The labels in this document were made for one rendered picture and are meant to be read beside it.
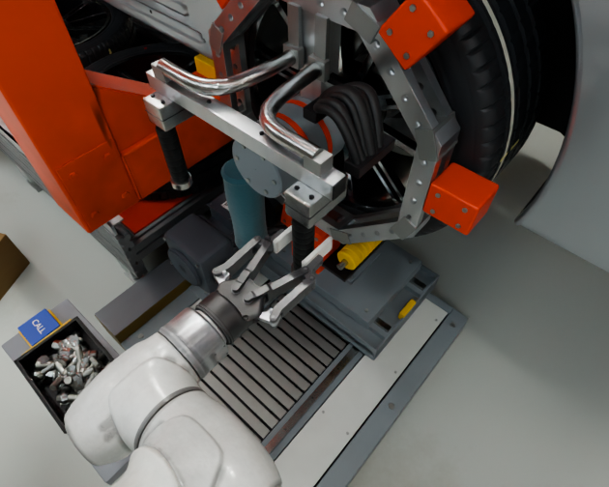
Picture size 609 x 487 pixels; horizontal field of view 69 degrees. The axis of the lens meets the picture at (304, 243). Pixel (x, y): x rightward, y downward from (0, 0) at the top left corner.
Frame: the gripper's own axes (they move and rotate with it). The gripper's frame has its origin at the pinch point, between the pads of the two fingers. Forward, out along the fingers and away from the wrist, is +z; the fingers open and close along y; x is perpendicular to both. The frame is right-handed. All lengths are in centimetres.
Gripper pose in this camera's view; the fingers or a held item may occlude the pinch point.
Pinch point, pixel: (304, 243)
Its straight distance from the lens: 72.6
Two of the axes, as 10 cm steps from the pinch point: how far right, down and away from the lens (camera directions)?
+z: 6.6, -5.9, 4.6
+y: 7.5, 5.2, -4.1
